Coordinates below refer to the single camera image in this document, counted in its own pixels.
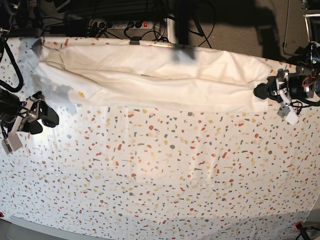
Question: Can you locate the red black corner clamp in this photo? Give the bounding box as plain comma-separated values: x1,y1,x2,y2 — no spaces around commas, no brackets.
295,222,311,240

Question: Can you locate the white printed T-shirt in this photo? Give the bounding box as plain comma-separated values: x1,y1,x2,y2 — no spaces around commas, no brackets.
27,44,271,113

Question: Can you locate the terrazzo patterned tablecloth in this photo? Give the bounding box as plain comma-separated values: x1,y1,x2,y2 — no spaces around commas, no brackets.
0,34,320,240

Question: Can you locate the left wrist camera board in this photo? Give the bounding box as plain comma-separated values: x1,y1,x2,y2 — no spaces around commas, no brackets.
277,102,299,126

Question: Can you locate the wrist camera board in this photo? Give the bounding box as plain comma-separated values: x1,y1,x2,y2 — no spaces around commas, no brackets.
277,102,299,126
1,133,23,155

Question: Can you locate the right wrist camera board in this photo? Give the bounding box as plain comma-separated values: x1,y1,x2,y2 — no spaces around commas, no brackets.
1,133,23,155

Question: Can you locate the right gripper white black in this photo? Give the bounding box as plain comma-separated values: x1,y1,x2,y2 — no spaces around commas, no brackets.
9,91,60,135

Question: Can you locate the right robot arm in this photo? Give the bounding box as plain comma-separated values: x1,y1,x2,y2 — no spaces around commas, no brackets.
0,25,60,141

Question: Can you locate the white power strip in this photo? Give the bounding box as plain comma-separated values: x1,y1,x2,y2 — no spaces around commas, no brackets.
93,20,154,30

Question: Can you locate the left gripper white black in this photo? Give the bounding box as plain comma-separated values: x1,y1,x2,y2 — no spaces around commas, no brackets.
253,68,294,105

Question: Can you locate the black table clamp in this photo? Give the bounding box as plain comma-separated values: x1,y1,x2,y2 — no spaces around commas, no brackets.
129,36,142,45

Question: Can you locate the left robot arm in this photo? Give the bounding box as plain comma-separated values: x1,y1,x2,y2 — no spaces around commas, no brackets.
253,41,320,107

